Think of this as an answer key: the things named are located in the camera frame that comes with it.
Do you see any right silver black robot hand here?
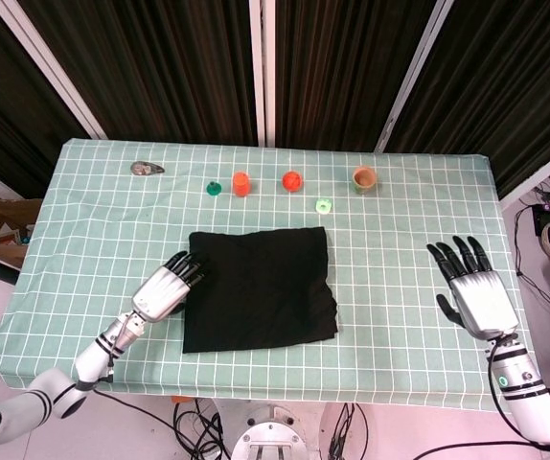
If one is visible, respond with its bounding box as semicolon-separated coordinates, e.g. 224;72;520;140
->
426;234;519;342

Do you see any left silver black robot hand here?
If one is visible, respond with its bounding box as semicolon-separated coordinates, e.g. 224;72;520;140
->
130;249;212;323

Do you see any black cloth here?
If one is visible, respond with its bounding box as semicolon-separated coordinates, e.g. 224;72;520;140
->
182;226;341;355

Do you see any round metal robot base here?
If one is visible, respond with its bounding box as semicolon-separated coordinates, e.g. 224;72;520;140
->
230;401;325;460

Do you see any green white checked tablecloth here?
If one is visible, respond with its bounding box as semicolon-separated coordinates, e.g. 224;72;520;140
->
0;137;533;413

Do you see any dark grey oval object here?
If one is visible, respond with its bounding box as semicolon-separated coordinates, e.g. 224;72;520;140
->
129;160;166;177

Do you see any orange cylindrical can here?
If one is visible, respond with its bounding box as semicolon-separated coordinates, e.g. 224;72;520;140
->
231;172;252;197

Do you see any brown cup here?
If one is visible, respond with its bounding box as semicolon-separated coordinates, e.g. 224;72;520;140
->
352;165;378;196

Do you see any dark brown curtain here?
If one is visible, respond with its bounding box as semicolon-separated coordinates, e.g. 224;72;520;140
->
388;0;550;198
0;0;90;198
273;0;430;150
15;0;258;145

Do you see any black cable bundle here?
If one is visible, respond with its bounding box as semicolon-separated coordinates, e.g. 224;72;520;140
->
92;385;232;460
330;401;368;460

